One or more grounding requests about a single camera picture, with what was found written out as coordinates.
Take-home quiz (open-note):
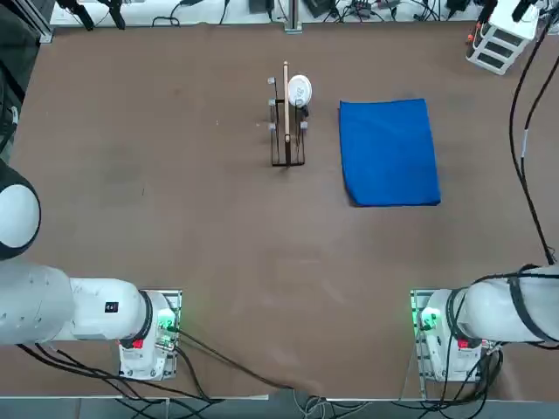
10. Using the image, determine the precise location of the black right base cable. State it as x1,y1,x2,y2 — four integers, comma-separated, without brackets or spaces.
436,348,506,405

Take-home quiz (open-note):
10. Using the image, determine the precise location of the white paper cup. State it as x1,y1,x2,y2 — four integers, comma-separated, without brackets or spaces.
286,74,314,108

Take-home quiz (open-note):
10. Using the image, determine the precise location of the blue microfibre towel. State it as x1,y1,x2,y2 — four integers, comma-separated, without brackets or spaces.
339,98,442,208

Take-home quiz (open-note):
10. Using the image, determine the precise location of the black stand leg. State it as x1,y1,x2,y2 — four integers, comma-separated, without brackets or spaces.
100,0,127,30
56,0,95,31

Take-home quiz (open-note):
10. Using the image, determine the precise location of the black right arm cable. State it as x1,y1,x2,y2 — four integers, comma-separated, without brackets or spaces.
523,60,559,132
508,17,558,265

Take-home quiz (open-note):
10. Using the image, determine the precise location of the aluminium frame profile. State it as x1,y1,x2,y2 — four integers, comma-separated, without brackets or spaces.
12,0,54,44

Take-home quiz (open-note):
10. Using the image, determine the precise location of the black cable across table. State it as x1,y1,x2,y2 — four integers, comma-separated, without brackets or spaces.
174,329,302,392

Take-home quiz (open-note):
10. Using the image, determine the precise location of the black left base cable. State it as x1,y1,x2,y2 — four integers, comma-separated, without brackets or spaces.
17,343,219,401

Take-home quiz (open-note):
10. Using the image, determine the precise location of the black wire cup rack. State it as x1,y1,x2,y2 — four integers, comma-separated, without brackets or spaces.
266,60,310,168

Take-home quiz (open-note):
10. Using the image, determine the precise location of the black base cable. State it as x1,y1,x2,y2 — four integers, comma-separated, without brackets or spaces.
436,348,506,405
17,343,219,401

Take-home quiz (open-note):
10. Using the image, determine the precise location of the aluminium camera post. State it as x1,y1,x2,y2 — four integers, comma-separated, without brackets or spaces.
283,0,303,34

